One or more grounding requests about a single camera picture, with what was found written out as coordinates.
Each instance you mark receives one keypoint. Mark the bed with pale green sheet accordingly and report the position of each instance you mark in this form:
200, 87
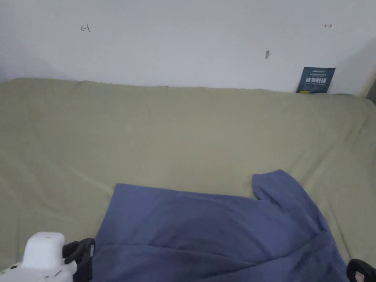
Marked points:
164, 138

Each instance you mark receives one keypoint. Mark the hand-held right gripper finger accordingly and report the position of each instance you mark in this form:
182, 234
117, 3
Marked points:
362, 271

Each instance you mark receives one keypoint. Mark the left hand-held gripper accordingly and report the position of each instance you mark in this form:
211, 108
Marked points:
41, 258

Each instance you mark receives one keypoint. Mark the dark blue sign card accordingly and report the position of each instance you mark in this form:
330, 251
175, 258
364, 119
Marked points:
315, 80

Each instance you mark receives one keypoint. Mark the dark blue shirt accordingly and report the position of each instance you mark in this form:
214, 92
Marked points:
211, 235

